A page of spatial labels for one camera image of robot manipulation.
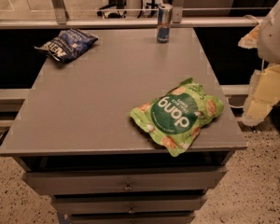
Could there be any grey drawer cabinet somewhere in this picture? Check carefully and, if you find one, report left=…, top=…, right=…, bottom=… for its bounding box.
left=0, top=28, right=245, bottom=224

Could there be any metal railing frame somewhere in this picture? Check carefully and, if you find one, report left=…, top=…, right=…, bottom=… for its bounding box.
left=0, top=0, right=280, bottom=30

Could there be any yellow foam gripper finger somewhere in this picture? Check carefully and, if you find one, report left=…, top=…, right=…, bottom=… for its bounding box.
left=238, top=24, right=260, bottom=49
left=241, top=63, right=280, bottom=126

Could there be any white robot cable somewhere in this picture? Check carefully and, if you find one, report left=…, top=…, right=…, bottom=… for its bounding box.
left=225, top=96, right=245, bottom=110

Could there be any green rice chip bag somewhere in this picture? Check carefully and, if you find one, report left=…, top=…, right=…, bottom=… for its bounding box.
left=130, top=77, right=224, bottom=157

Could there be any blue chip bag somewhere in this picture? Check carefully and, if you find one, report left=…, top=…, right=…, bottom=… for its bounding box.
left=35, top=29, right=98, bottom=63

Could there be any blue silver energy drink can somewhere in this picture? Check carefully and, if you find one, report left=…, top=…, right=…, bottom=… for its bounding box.
left=157, top=4, right=173, bottom=43

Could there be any black office chair base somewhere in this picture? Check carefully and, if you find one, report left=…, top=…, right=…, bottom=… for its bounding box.
left=97, top=0, right=126, bottom=19

